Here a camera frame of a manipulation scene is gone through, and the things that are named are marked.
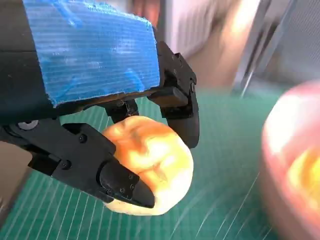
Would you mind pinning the round toy bread bun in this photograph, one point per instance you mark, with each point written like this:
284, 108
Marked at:
155, 155

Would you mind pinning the green cutting mat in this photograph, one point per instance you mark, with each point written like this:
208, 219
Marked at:
225, 175

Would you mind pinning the orange toy bread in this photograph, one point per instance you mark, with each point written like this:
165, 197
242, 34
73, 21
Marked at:
307, 172

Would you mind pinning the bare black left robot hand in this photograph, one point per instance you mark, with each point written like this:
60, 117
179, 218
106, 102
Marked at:
87, 62

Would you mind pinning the person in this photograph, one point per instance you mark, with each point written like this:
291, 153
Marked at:
195, 25

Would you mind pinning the pink bowl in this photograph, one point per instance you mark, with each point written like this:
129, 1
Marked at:
275, 150

